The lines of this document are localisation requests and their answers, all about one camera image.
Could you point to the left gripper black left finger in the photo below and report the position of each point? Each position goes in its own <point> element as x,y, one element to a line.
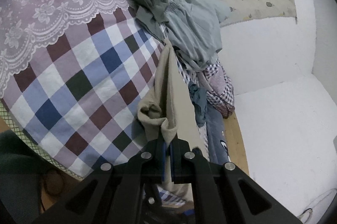
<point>115,194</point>

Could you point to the teal crumpled garment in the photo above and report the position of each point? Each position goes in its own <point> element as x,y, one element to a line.
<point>199,100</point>

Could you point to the wooden bed frame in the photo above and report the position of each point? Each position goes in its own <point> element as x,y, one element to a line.
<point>235,144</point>

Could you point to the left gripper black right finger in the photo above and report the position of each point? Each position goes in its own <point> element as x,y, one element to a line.
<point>224,193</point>

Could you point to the light blue denim jacket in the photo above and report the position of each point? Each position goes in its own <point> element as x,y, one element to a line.
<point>194,30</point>

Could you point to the checkered dotted quilt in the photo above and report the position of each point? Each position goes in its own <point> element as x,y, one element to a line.
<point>219,88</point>

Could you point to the checkered plaid bed sheet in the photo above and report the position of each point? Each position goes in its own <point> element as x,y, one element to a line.
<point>72,75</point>

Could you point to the beige t-shirt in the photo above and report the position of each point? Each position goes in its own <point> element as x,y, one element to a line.
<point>166,109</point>

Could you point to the dark blue cartoon pillow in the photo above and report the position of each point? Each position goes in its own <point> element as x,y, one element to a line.
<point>217,145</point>

